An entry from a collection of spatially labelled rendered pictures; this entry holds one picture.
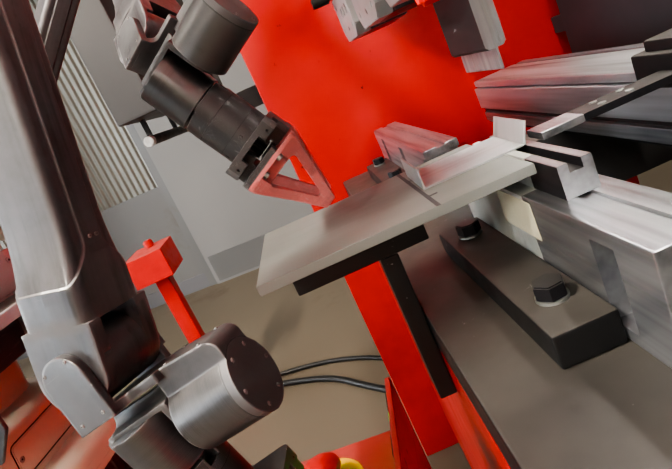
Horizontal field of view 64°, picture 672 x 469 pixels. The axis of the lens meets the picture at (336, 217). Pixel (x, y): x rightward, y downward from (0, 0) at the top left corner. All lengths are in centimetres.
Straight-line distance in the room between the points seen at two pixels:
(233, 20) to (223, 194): 373
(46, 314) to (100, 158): 416
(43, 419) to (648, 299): 80
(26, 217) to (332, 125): 106
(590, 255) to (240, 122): 32
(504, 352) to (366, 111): 100
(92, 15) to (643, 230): 143
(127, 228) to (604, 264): 432
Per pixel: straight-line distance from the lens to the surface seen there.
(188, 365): 39
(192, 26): 51
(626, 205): 44
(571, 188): 47
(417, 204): 50
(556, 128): 57
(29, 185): 41
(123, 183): 452
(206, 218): 430
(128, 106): 158
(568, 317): 44
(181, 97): 52
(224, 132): 52
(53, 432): 95
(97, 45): 160
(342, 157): 140
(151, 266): 226
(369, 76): 140
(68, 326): 41
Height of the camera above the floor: 114
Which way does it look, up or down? 14 degrees down
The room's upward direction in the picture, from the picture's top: 24 degrees counter-clockwise
